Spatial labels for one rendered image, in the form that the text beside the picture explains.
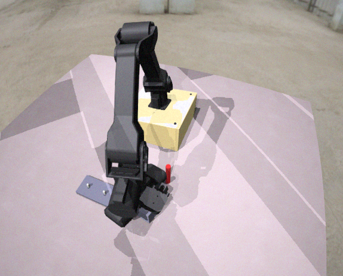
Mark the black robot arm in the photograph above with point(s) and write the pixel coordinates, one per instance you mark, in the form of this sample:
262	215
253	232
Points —
135	46

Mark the red peg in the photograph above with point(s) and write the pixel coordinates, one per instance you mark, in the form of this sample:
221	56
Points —
168	170

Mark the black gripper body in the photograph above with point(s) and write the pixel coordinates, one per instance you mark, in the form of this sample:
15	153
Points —
153	175

